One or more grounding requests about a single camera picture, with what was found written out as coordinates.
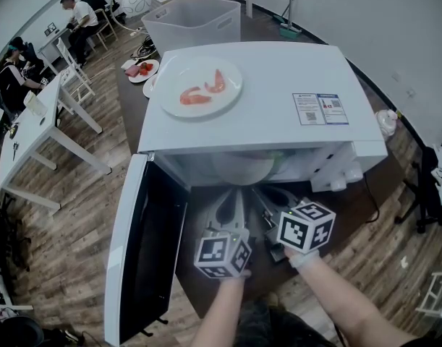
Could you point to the person's left forearm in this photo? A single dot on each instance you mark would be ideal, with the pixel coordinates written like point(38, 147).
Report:
point(220, 309)

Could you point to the white microwave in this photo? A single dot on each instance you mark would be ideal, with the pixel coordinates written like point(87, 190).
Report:
point(278, 78)

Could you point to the wooden chair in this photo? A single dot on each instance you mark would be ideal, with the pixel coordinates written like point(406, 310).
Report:
point(106, 27)

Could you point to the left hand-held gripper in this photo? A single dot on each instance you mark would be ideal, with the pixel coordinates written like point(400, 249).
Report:
point(220, 251)

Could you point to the white paper scrap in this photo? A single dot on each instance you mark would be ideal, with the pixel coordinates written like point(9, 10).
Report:
point(404, 262)

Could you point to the white rack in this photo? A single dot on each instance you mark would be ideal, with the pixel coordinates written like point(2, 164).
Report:
point(435, 295)

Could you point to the translucent plastic storage bin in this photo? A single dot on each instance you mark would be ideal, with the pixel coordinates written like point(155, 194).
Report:
point(191, 24)

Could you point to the person's dark clothing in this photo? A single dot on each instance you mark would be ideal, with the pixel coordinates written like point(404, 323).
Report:
point(278, 327)

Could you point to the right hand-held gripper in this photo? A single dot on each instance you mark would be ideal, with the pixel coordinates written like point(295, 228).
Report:
point(304, 230)

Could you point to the person's right forearm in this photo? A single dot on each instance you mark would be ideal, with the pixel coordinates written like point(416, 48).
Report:
point(336, 302)

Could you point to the white globe floor lamp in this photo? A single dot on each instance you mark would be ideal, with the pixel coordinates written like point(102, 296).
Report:
point(137, 2)

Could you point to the clear plastic cup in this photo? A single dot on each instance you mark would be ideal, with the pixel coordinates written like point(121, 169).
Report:
point(35, 105)

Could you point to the clear plastic bottle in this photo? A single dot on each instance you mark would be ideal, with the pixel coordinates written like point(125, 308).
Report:
point(386, 123)

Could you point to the red strawberries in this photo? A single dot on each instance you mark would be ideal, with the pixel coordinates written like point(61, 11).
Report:
point(145, 68)

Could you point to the small picture frame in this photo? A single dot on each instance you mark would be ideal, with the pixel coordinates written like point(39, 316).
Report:
point(50, 29)

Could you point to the pink shrimp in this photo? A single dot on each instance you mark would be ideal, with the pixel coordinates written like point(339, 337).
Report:
point(195, 98)
point(217, 81)

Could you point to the plain white plate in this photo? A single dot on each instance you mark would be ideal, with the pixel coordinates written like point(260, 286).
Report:
point(242, 170)

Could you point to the small white plate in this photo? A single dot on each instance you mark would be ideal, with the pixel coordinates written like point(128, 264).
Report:
point(148, 87)
point(152, 78)

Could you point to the scissors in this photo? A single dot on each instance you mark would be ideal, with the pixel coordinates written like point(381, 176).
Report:
point(15, 150)

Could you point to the green mop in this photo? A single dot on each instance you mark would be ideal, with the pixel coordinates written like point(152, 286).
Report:
point(289, 31)

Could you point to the large white plate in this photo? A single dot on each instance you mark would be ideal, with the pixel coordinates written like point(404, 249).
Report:
point(191, 74)

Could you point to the white slatted chair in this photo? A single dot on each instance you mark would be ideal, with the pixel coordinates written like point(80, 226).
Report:
point(74, 74)

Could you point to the dark brown table white legs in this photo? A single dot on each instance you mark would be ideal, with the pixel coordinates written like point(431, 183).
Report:
point(351, 215)

